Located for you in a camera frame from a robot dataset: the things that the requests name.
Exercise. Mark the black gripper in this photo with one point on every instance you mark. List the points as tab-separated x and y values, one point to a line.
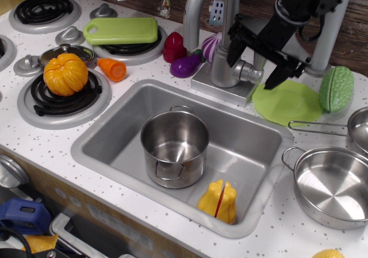
275	39

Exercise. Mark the silver faucet lever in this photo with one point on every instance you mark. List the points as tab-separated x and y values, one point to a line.
246	72

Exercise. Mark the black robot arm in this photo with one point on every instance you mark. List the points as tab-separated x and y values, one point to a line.
299	12

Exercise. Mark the silver toy faucet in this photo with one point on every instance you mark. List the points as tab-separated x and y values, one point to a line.
234	84

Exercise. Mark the purple white toy onion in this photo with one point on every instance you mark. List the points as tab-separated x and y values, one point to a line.
209	46

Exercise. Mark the green plastic plate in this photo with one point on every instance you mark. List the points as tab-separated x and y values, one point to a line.
290	101

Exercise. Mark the purple toy eggplant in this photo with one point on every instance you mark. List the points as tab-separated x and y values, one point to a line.
186	67

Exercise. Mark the green toy bitter gourd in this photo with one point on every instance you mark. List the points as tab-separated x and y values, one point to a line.
336	89

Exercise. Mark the red toy pepper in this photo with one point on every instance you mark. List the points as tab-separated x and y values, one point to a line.
173	48

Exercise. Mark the grey sink basin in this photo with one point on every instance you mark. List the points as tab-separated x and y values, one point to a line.
243	149

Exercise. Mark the hanging clear ornament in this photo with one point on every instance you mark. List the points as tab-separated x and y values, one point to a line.
164	9

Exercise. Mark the steel pot in sink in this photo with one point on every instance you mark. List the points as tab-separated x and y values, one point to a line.
175	144

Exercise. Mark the back right stove burner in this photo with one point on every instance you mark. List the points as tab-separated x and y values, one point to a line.
133	54

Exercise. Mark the orange toy carrot piece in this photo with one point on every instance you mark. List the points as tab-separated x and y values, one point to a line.
113	69

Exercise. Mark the green cutting board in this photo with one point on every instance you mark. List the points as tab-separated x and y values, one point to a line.
103	31

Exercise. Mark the yellow toy pepper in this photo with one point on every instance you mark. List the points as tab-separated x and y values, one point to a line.
219	201

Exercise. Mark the silver stove knob back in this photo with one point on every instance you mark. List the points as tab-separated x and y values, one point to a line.
103	11

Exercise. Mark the silver stove knob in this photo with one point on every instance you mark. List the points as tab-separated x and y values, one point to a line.
71	35
103	11
28	66

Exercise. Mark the silver stove knob middle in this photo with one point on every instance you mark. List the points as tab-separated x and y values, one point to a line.
71	35

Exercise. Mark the orange toy pumpkin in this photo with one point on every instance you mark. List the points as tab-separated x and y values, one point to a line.
65	75

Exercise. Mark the yellow toy lemon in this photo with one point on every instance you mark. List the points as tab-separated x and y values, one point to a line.
328	253

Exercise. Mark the front black stove burner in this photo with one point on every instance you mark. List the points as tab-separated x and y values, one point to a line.
41	108

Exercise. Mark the back left stove burner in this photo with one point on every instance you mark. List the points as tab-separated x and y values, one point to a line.
44	16

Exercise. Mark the silver stove knob front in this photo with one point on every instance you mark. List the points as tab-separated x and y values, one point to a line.
28	66

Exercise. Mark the left edge stove burner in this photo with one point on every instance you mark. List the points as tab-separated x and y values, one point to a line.
8	52

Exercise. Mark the silver oven knob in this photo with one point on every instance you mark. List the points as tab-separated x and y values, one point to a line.
12	174

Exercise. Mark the blue clamp tool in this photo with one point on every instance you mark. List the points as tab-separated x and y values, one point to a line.
26	217

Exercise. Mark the yellow item bottom left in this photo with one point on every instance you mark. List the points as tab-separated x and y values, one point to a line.
39	243

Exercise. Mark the grey vertical post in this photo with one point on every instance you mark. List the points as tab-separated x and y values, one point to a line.
325	44

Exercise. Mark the steel saucepan long handle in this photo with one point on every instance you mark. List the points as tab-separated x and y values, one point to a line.
355	129

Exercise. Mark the steel pan with loop handle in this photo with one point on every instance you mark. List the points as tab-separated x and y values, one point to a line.
330	185

